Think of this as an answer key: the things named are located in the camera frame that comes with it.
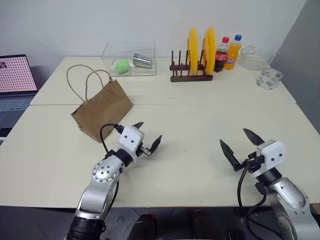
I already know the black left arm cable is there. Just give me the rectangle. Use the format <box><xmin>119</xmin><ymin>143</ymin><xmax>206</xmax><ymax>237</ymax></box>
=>
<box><xmin>99</xmin><ymin>123</ymin><xmax>124</xmax><ymax>158</ymax></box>

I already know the dark wooden plate rack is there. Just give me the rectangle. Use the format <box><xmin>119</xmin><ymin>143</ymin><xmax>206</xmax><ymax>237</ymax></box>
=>
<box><xmin>169</xmin><ymin>49</ymin><xmax>214</xmax><ymax>83</ymax></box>

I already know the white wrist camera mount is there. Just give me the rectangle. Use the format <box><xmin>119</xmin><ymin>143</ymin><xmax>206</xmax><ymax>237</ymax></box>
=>
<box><xmin>250</xmin><ymin>139</ymin><xmax>287</xmax><ymax>179</ymax></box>
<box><xmin>118</xmin><ymin>126</ymin><xmax>146</xmax><ymax>164</ymax></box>

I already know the brown paper bag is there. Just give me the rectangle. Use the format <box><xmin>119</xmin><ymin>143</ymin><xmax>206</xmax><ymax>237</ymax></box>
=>
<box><xmin>66</xmin><ymin>64</ymin><xmax>134</xmax><ymax>144</ymax></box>

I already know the clear tape roll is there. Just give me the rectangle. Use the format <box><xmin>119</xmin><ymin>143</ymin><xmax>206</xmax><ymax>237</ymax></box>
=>
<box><xmin>255</xmin><ymin>67</ymin><xmax>284</xmax><ymax>90</ymax></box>

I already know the orange soda bottle blue cap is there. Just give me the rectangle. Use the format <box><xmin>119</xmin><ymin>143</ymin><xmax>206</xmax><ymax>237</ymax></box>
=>
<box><xmin>223</xmin><ymin>34</ymin><xmax>243</xmax><ymax>72</ymax></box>

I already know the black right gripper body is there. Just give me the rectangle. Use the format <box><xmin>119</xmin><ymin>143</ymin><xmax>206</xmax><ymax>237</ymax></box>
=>
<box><xmin>240</xmin><ymin>151</ymin><xmax>266</xmax><ymax>174</ymax></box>

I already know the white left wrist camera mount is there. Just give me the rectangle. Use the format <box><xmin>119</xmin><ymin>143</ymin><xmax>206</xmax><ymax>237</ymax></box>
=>
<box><xmin>118</xmin><ymin>126</ymin><xmax>146</xmax><ymax>164</ymax></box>

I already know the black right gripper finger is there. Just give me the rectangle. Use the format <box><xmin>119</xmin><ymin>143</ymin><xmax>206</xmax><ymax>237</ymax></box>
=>
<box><xmin>242</xmin><ymin>127</ymin><xmax>265</xmax><ymax>146</ymax></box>
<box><xmin>219</xmin><ymin>139</ymin><xmax>243</xmax><ymax>172</ymax></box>

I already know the laptop computer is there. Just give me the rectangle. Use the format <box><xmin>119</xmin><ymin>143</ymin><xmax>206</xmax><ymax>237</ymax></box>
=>
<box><xmin>0</xmin><ymin>53</ymin><xmax>41</xmax><ymax>146</ymax></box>

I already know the clear plastic box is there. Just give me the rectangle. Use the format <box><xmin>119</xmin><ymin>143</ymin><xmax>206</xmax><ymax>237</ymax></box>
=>
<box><xmin>100</xmin><ymin>41</ymin><xmax>158</xmax><ymax>77</ymax></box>

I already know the yellow plate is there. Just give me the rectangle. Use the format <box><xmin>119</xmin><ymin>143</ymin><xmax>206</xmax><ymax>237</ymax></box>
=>
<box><xmin>200</xmin><ymin>25</ymin><xmax>217</xmax><ymax>76</ymax></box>
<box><xmin>187</xmin><ymin>26</ymin><xmax>200</xmax><ymax>76</ymax></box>

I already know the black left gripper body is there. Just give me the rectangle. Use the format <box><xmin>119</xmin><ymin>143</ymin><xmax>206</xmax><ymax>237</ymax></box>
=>
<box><xmin>136</xmin><ymin>142</ymin><xmax>152</xmax><ymax>158</ymax></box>

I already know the cola bottle red cap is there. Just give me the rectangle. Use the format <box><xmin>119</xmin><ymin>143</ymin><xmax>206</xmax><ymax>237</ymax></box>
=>
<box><xmin>212</xmin><ymin>36</ymin><xmax>231</xmax><ymax>74</ymax></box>

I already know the green ball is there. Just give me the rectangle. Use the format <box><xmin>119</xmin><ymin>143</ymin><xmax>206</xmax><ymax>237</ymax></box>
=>
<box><xmin>114</xmin><ymin>59</ymin><xmax>132</xmax><ymax>76</ymax></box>

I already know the clear glass bowl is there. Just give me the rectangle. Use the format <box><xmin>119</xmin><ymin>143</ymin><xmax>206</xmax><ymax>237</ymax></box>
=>
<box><xmin>239</xmin><ymin>44</ymin><xmax>275</xmax><ymax>71</ymax></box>

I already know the metal cup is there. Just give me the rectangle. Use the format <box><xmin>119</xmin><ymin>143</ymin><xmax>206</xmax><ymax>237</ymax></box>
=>
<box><xmin>132</xmin><ymin>52</ymin><xmax>154</xmax><ymax>69</ymax></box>

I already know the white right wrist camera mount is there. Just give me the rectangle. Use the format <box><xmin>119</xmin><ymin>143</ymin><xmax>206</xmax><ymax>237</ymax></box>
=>
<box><xmin>250</xmin><ymin>139</ymin><xmax>287</xmax><ymax>179</ymax></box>

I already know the dark rounded shape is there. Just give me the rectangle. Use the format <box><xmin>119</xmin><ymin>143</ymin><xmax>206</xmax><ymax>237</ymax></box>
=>
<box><xmin>128</xmin><ymin>212</ymin><xmax>159</xmax><ymax>240</ymax></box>

